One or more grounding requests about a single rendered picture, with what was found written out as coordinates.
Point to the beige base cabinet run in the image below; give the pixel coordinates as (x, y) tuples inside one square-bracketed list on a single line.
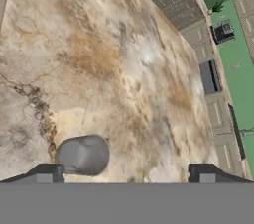
[(222, 125)]

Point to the dark grey dishwasher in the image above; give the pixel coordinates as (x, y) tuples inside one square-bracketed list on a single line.
[(209, 77)]

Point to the black coffee machine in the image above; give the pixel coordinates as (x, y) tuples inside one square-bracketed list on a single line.
[(222, 31)]

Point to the beige wall cabinet run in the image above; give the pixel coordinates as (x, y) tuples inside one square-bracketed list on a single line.
[(244, 6)]

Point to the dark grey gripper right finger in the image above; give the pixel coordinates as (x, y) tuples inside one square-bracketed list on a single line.
[(201, 170)]

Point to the grey drawer cabinet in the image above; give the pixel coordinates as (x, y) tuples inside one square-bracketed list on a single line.
[(178, 3)]

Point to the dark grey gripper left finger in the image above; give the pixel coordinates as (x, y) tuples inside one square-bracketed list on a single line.
[(49, 170)]

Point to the green potted plant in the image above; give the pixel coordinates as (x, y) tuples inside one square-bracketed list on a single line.
[(217, 6)]

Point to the grey bowl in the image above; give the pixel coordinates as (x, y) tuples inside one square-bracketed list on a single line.
[(83, 155)]

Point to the black hob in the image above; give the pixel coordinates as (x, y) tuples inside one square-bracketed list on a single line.
[(236, 131)]

